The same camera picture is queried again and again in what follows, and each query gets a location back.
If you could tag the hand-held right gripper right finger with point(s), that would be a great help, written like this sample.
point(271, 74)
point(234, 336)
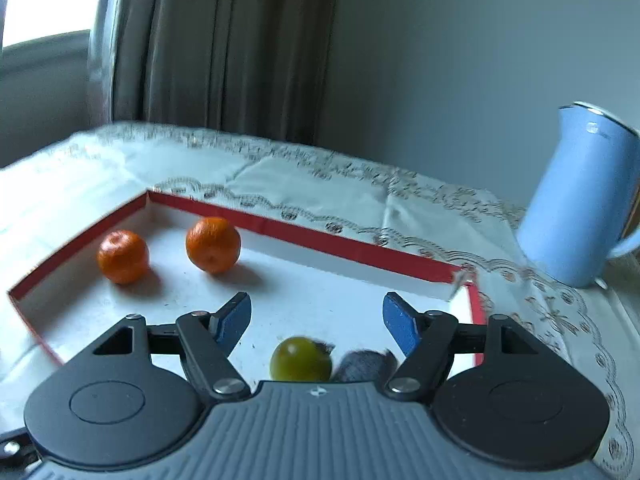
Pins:
point(400, 322)

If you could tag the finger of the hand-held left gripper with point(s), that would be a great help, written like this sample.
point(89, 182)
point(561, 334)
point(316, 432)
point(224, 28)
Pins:
point(12, 449)

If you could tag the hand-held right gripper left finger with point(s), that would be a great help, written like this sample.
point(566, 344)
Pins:
point(235, 320)

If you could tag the dark purple sugarcane piece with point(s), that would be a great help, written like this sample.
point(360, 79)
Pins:
point(362, 366)

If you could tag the green tomato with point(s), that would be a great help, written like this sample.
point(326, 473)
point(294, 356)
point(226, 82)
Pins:
point(300, 360)

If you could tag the red cardboard tray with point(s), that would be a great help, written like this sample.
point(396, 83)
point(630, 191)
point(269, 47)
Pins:
point(310, 300)

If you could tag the orange tangerine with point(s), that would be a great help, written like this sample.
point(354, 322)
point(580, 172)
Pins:
point(122, 257)
point(212, 245)

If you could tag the white embroidered tablecloth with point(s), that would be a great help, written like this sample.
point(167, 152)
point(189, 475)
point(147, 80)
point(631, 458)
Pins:
point(325, 180)

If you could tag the light blue electric kettle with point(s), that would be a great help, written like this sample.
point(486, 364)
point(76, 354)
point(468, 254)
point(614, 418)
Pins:
point(575, 200)

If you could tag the brown patterned curtain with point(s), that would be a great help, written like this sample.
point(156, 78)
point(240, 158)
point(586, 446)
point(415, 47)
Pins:
point(225, 50)

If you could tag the window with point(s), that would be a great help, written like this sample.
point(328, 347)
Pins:
point(45, 0)

